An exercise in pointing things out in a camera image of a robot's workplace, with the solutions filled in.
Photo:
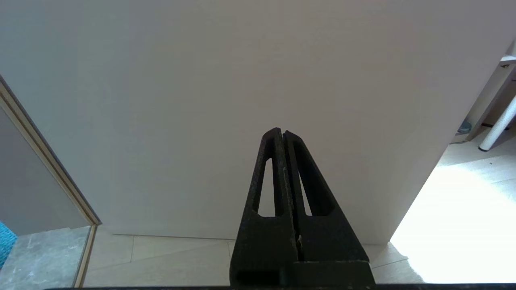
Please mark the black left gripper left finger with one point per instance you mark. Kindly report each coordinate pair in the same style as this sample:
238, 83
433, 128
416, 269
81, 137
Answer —
262, 249

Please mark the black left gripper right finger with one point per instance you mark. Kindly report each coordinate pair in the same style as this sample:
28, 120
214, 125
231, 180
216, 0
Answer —
330, 249

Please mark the white round table leg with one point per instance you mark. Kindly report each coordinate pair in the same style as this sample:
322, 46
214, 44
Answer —
498, 129

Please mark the white shelf bench unit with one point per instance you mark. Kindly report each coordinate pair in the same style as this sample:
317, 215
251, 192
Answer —
492, 88

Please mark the blue carpet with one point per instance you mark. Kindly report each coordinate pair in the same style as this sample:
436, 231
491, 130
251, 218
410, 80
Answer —
6, 245

